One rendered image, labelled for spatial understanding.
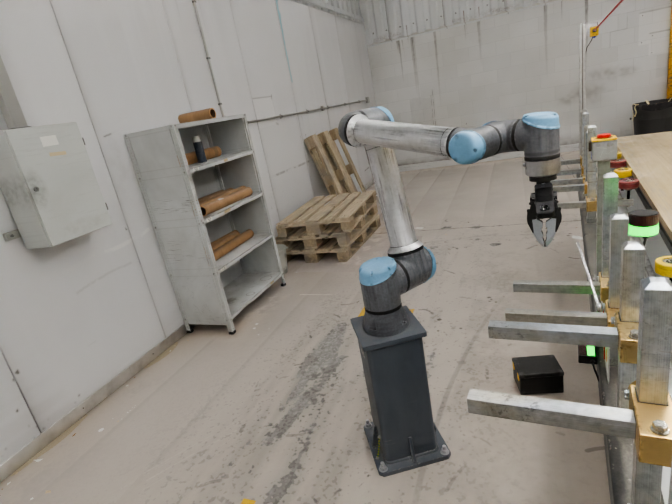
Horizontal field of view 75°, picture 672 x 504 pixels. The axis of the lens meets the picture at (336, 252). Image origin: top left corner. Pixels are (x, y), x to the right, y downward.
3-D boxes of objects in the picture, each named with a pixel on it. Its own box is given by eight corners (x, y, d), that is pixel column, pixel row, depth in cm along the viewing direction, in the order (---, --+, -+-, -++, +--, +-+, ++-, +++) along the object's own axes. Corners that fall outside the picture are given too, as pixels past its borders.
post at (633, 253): (617, 448, 97) (623, 245, 82) (615, 436, 100) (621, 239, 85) (636, 451, 95) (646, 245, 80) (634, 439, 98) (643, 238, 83)
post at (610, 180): (601, 325, 137) (603, 174, 122) (600, 320, 140) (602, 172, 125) (614, 326, 136) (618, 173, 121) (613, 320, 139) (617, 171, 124)
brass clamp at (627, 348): (616, 362, 83) (616, 339, 82) (610, 327, 94) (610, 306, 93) (656, 366, 80) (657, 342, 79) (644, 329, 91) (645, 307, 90)
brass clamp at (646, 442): (633, 461, 62) (634, 433, 61) (623, 401, 74) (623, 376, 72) (687, 471, 60) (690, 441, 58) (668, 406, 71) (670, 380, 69)
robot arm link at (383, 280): (356, 305, 177) (348, 266, 172) (386, 290, 186) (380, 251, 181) (381, 315, 165) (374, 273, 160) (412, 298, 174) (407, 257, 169)
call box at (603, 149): (591, 164, 144) (592, 140, 141) (590, 160, 150) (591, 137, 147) (617, 161, 140) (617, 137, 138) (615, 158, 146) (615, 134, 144)
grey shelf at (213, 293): (186, 333, 346) (122, 134, 298) (246, 285, 424) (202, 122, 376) (233, 334, 329) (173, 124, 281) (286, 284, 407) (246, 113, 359)
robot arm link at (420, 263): (389, 292, 185) (341, 116, 172) (417, 277, 195) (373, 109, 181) (414, 295, 173) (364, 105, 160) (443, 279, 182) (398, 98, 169)
